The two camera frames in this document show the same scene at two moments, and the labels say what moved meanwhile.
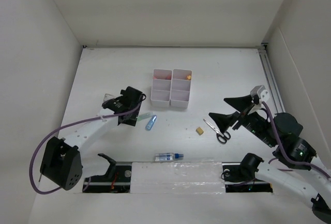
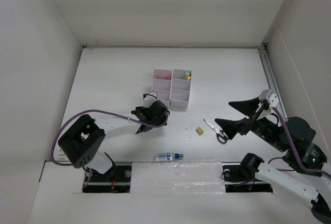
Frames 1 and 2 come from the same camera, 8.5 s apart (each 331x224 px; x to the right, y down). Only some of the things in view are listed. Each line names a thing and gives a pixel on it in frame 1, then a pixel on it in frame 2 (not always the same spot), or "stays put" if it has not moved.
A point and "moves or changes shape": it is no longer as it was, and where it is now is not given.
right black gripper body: (256, 124) stays put
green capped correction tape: (144, 116) moves or changes shape
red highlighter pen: (168, 77) stays put
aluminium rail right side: (276, 98) stays put
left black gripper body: (132, 119) → (160, 121)
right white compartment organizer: (180, 88) stays put
